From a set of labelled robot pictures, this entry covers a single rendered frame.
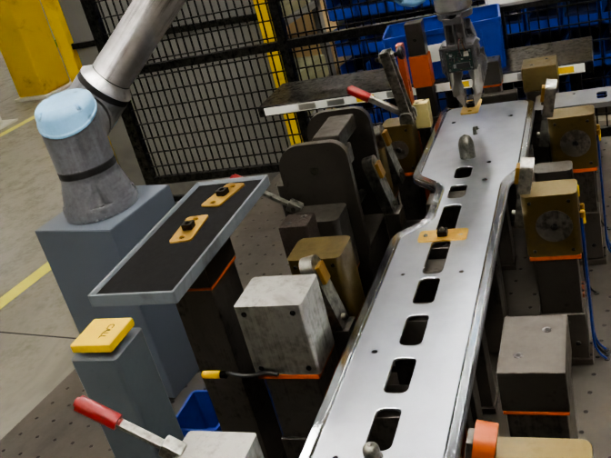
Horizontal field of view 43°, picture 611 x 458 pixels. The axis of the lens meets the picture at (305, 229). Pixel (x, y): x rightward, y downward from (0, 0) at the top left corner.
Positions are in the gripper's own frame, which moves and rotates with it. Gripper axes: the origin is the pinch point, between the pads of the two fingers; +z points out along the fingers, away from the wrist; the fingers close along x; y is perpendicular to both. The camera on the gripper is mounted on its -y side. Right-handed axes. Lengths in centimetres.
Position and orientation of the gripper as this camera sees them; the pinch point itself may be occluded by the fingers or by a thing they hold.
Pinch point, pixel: (470, 98)
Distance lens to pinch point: 173.9
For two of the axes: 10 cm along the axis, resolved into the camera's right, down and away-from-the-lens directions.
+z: 2.4, 8.7, 4.4
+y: -2.9, 4.9, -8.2
